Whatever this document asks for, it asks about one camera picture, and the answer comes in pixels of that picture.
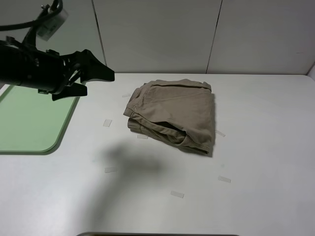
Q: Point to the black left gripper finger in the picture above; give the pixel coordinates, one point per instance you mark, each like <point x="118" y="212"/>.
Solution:
<point x="91" y="69"/>
<point x="76" y="90"/>

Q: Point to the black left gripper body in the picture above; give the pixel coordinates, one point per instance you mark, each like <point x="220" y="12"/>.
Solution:
<point x="55" y="71"/>

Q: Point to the khaki shorts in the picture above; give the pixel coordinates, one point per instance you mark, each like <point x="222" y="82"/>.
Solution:
<point x="179" y="113"/>

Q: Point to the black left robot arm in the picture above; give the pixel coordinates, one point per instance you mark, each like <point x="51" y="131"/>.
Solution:
<point x="18" y="67"/>

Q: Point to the green plastic tray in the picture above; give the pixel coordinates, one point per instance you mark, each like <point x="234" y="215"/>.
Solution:
<point x="32" y="123"/>

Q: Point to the clear tape piece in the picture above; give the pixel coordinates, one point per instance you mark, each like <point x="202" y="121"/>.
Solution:
<point x="220" y="133"/>
<point x="107" y="123"/>
<point x="110" y="169"/>
<point x="142" y="136"/>
<point x="177" y="194"/>
<point x="224" y="179"/>

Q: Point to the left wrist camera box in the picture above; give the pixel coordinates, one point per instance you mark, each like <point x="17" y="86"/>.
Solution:
<point x="49" y="28"/>

